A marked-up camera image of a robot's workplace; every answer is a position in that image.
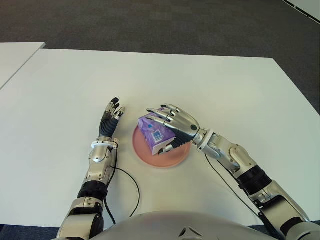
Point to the purple tissue paper pack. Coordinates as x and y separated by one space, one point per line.
152 130

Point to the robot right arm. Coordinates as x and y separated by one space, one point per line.
235 152

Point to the pink round plate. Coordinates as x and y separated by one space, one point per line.
175 157

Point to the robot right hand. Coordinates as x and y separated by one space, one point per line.
185 125

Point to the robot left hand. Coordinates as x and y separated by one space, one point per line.
107 126

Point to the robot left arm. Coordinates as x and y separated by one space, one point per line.
98 155

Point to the silver robot torso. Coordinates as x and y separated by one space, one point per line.
175 225

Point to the adjacent white table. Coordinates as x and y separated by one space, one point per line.
15 57

